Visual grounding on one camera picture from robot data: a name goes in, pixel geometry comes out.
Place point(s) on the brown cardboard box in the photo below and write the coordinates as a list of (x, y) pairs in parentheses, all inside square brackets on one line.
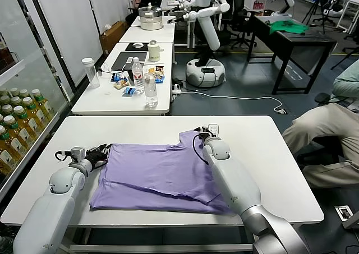
[(112, 38)]

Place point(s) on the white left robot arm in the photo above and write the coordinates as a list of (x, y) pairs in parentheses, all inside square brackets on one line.
[(50, 209)]

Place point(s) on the black tripod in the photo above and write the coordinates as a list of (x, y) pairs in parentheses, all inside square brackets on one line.
[(323, 10)]

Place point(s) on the blue white snack packet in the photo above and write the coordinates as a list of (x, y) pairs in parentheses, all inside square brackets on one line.
[(159, 80)]

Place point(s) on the dark snack packet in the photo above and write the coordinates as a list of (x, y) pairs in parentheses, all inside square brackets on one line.
[(159, 68)]

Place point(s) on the white rice cooker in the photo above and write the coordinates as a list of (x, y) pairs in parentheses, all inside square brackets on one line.
[(151, 18)]

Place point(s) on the floor socket box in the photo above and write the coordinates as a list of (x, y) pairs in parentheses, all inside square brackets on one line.
[(343, 212)]

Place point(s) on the seated person beige trousers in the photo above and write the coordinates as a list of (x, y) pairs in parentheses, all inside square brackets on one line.
[(328, 130)]

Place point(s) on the white side table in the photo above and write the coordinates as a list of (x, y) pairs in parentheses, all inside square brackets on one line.
[(112, 102)]

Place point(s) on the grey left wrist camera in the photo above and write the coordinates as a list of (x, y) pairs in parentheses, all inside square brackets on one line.
[(77, 154)]

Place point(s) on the yellow white snack packet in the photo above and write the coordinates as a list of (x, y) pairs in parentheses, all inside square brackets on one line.
[(121, 85)]

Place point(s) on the blue striped snack packet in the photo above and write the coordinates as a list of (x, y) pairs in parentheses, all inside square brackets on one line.
[(129, 92)]

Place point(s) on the red label water bottle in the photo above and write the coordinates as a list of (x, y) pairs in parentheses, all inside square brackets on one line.
[(138, 77)]

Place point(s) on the black office chair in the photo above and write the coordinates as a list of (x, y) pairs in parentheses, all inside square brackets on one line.
[(238, 15)]

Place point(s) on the purple t-shirt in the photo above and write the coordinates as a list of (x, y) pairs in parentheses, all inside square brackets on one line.
[(154, 175)]

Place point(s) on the small blue snack packet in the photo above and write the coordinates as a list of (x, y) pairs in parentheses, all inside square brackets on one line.
[(115, 78)]

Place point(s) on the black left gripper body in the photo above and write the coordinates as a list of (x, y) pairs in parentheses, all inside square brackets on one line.
[(95, 158)]

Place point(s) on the black mouse pad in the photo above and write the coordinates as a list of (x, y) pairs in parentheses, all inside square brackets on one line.
[(130, 48)]

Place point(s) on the clear tumbler white lid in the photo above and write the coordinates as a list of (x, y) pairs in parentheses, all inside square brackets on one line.
[(92, 74)]

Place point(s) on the white humanoid robot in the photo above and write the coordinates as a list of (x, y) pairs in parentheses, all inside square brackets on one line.
[(206, 27)]

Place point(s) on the green cloth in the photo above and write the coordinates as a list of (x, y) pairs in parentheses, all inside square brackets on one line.
[(289, 28)]

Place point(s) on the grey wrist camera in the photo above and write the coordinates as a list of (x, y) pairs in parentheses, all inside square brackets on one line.
[(77, 154), (213, 130)]

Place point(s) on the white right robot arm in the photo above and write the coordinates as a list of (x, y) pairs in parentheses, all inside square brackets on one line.
[(238, 192)]

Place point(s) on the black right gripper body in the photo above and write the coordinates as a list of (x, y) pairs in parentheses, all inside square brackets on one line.
[(204, 134)]

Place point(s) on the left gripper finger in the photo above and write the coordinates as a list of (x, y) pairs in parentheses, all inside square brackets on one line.
[(103, 148), (103, 157)]

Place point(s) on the grey laptop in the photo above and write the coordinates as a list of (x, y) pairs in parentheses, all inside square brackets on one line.
[(123, 62)]

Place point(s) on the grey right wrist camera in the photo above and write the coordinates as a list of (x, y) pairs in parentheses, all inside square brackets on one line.
[(213, 130)]

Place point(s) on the yellow tea bottle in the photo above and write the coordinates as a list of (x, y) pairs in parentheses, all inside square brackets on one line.
[(24, 125), (33, 113), (24, 93), (16, 101), (7, 147), (14, 92), (16, 137), (5, 100), (40, 102)]

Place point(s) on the tall clear water bottle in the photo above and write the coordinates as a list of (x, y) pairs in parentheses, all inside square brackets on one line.
[(150, 92)]

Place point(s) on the white power strip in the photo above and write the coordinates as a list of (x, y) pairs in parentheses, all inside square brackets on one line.
[(175, 90)]

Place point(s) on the white computer mouse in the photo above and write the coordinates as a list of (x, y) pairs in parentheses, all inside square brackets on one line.
[(137, 45)]

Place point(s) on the white table with pot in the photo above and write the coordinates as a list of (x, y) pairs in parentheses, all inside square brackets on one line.
[(146, 35)]

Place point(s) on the black table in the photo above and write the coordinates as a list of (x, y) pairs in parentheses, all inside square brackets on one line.
[(294, 41)]

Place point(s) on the cream thermos jug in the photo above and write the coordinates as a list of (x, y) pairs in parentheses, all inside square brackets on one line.
[(153, 52)]

